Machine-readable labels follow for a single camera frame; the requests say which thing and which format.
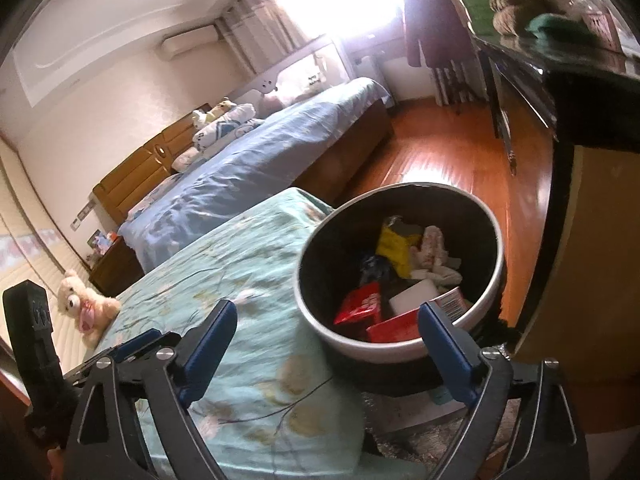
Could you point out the white rimmed black trash bin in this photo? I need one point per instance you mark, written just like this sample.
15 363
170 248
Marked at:
350 350

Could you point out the large bed with blue sheet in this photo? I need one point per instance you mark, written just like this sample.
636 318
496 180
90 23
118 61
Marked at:
250 170

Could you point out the white pink pillow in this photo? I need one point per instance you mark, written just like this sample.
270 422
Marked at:
185 159

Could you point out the cream teddy bear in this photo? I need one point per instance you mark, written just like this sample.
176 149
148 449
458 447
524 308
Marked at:
75 300

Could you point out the green floral bedsheet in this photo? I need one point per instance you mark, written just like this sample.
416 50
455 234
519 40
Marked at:
225 270

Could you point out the yellow snack wrapper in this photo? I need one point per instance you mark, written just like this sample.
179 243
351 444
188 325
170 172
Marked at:
395 247

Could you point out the blue patterned pillow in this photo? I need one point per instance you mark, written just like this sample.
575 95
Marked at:
220 130

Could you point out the white sponge block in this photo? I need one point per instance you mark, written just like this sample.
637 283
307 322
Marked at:
412 296

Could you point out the red snack wrapper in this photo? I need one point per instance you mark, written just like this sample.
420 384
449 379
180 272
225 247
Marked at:
357 305

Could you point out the photo frame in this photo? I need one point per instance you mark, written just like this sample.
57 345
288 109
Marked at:
97 240

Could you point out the brown plush toy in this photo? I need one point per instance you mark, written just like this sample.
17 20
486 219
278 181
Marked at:
520 5

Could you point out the black cabinet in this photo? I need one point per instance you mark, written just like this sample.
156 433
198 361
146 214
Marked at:
575 90

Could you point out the pink woven basket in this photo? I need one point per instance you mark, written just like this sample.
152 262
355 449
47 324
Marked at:
602 30

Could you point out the red packet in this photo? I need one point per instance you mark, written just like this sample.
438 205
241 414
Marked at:
395 330

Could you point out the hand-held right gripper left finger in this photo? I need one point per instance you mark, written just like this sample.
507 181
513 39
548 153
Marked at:
210 345

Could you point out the bright window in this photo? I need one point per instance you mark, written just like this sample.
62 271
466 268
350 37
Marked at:
345 0

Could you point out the dark red hanging coat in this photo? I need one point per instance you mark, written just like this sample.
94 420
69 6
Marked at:
430 25

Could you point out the grey curtain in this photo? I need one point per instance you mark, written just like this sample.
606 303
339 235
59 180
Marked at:
260 25

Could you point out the white air conditioner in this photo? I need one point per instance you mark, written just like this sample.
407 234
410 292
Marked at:
190 40

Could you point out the pink white plush toy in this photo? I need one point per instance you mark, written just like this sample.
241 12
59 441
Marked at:
272 102

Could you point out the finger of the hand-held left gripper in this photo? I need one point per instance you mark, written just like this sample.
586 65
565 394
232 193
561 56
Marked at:
142 341

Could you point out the wooden nightstand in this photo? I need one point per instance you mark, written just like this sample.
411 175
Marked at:
115 267

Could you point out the vertical slat radiator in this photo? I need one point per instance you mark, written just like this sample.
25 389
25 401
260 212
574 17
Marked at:
452 82

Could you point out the grey bed rail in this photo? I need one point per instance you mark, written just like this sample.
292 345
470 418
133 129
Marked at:
270 77

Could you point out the wall switch panel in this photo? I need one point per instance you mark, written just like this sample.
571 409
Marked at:
82 215

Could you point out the green box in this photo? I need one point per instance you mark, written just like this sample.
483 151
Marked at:
475 5

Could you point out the teal cloth item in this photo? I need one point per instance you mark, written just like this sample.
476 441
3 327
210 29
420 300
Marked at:
555 25

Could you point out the cream sliding wardrobe door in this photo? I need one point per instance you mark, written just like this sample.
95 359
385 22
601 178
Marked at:
30 240

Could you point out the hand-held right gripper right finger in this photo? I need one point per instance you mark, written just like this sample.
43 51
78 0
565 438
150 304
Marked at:
450 355

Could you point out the beige plush toy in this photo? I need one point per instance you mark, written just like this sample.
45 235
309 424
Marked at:
222 109

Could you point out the wooden headboard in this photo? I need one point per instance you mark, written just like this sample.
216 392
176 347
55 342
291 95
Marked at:
135 180

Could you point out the blue snack wrapper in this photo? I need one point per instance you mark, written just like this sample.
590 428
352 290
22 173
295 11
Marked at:
375 270

